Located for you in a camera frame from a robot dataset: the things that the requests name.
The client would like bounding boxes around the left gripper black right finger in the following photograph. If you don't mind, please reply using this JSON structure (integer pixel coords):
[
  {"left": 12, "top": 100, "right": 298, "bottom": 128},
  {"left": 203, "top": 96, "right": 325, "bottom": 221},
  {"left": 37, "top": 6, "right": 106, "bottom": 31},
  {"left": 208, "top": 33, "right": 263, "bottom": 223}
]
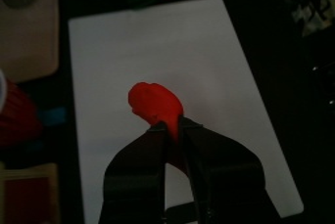
[{"left": 177, "top": 114, "right": 286, "bottom": 224}]

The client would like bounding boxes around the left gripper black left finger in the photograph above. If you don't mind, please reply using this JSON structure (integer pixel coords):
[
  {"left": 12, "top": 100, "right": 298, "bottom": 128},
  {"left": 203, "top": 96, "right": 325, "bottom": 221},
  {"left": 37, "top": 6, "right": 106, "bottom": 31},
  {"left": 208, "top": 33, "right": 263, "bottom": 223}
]
[{"left": 97, "top": 121, "right": 169, "bottom": 224}]

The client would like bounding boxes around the red dough ring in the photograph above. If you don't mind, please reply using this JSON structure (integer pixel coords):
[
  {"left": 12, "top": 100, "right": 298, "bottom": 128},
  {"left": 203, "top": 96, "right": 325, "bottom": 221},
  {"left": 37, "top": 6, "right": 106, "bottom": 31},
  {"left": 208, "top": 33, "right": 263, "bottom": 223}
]
[{"left": 128, "top": 81, "right": 189, "bottom": 170}]

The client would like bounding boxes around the small blue plastic piece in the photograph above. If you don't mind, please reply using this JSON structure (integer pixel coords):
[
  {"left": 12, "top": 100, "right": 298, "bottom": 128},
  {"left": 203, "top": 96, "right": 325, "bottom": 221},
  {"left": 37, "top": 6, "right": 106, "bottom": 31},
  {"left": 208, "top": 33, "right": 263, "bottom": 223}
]
[{"left": 38, "top": 106, "right": 69, "bottom": 127}]

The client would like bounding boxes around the wooden box with red drawer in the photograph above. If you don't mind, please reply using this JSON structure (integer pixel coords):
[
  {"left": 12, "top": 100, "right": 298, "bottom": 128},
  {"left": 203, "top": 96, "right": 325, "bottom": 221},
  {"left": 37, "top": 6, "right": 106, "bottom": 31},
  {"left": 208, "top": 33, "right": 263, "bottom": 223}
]
[{"left": 0, "top": 162, "right": 62, "bottom": 224}]

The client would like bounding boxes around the red plastic cup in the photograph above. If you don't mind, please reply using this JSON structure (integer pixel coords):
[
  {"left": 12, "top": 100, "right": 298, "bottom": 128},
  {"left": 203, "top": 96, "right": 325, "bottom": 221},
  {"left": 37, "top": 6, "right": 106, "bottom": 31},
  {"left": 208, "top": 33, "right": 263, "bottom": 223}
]
[{"left": 0, "top": 67, "right": 43, "bottom": 149}]

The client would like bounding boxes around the white rectangular board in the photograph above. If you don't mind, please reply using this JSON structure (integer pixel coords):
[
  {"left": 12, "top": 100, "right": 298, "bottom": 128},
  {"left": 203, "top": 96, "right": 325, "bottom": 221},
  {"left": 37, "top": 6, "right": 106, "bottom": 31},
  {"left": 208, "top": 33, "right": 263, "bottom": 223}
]
[{"left": 67, "top": 0, "right": 306, "bottom": 224}]

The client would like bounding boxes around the light wooden cutting board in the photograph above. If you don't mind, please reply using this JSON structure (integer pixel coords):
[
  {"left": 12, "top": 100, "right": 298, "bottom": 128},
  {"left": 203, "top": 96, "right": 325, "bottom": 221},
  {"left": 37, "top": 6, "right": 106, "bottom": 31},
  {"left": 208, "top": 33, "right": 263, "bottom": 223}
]
[{"left": 0, "top": 0, "right": 61, "bottom": 84}]

